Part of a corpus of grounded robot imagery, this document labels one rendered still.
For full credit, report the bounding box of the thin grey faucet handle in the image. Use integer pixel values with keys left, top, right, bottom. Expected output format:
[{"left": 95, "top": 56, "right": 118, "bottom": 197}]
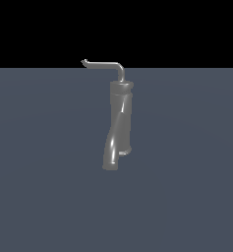
[{"left": 80, "top": 58, "right": 126, "bottom": 84}]

